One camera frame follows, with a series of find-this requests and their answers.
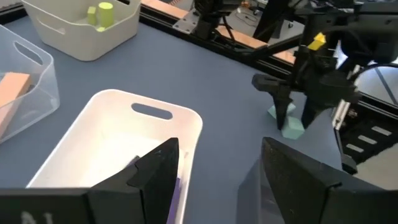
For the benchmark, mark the yellow-green cylinder block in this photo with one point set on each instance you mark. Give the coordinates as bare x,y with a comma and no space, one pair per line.
106,14

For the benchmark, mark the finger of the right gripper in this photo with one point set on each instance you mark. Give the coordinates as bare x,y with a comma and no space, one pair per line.
312,113
283,109

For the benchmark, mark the orange wooden block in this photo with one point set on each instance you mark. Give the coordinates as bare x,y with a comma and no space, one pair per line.
11,93

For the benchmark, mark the tan wooden board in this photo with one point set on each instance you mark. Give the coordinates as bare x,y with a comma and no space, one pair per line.
236,34

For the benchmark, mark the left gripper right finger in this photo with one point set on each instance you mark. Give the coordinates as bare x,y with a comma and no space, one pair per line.
298,189

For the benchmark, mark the yellow block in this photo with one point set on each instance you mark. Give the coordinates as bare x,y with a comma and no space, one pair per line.
317,42

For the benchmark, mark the black table frame rail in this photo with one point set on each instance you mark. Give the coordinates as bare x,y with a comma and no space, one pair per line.
224,51

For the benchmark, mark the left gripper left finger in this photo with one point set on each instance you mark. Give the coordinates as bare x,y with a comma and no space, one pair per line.
152,186

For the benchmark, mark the teal block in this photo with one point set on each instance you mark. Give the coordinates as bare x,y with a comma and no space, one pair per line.
293,129
292,107

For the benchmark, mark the grey metal bracket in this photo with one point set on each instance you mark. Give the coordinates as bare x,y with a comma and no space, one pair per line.
186,23

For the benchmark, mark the cream plastic bin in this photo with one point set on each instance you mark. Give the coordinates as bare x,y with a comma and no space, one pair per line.
84,40

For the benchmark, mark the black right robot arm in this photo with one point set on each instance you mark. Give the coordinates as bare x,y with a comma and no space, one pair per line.
367,28

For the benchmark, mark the black stand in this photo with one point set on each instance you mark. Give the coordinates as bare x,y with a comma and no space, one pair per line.
211,15

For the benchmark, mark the small yellow-green block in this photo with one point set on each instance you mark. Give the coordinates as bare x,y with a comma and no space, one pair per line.
91,15

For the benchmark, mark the white plastic bin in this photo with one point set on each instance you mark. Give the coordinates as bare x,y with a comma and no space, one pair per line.
109,140

